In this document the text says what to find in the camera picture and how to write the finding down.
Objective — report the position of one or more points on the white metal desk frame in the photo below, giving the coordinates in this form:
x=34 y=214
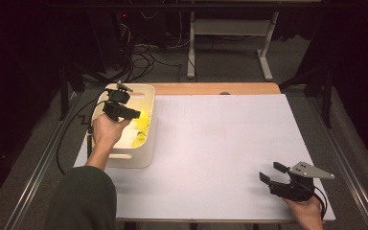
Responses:
x=230 y=27

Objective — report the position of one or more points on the white plastic bin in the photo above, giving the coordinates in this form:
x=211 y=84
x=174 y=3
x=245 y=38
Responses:
x=147 y=153

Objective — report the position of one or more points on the black metal stand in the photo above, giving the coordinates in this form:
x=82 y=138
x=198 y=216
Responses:
x=64 y=96
x=326 y=102

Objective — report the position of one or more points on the person's left hand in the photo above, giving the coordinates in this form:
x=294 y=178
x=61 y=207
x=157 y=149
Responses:
x=107 y=134

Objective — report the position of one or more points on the dark computer case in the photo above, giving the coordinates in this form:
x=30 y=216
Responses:
x=115 y=38

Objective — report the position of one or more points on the metal floor rail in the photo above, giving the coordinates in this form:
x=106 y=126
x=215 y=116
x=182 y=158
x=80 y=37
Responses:
x=362 y=204
x=40 y=172

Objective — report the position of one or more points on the person's right hand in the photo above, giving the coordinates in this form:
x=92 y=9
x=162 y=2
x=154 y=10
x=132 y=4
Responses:
x=306 y=214

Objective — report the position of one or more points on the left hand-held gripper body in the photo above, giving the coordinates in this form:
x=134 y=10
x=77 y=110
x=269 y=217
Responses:
x=116 y=107

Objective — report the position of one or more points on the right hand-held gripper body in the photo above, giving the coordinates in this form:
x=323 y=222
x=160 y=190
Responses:
x=295 y=190

